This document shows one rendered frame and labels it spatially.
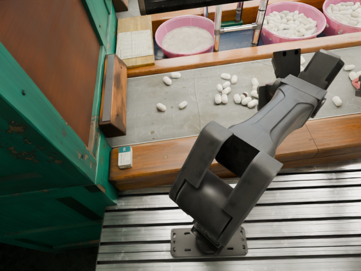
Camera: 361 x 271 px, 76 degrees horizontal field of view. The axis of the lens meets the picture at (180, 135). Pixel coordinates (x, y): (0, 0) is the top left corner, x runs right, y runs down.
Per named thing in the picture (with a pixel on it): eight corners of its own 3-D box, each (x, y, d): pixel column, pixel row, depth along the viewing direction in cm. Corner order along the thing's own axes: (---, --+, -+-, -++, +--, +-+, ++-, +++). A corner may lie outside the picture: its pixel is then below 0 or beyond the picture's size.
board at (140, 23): (154, 64, 88) (154, 62, 87) (115, 70, 88) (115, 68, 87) (151, 16, 106) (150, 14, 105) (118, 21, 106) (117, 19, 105)
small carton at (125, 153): (132, 167, 65) (130, 164, 63) (120, 169, 65) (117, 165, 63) (132, 148, 68) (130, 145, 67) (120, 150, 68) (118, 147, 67)
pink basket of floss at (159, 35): (229, 47, 104) (231, 27, 96) (192, 81, 94) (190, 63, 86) (184, 27, 115) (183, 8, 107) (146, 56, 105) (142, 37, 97)
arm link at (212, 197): (211, 208, 58) (204, 159, 29) (234, 227, 55) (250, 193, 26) (196, 229, 56) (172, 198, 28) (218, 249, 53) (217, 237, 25)
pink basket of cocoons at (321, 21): (330, 43, 100) (341, 22, 92) (281, 66, 95) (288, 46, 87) (287, 15, 114) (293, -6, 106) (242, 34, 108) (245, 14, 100)
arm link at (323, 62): (305, 54, 49) (306, 30, 39) (347, 70, 46) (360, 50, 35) (275, 101, 52) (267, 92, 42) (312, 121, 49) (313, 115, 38)
